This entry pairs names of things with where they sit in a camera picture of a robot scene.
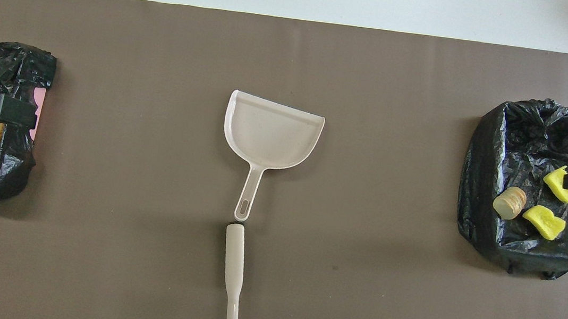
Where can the black bag lined bin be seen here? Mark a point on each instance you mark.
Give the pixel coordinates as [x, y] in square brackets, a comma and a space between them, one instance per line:
[531, 150]

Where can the pale layered bread chunk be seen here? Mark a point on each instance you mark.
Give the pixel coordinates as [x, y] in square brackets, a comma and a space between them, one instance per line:
[509, 202]

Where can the yellow sponge piece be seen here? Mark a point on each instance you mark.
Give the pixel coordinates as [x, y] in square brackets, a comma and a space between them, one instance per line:
[544, 221]
[557, 182]

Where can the pink bin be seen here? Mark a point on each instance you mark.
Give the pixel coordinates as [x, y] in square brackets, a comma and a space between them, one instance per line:
[40, 99]

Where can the beige plastic dustpan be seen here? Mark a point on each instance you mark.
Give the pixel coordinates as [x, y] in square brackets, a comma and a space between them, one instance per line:
[271, 131]

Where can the brown table mat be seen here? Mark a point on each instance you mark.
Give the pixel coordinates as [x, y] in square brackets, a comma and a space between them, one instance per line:
[379, 74]

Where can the beige hand brush black bristles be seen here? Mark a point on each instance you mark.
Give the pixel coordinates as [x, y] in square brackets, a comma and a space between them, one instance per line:
[234, 261]

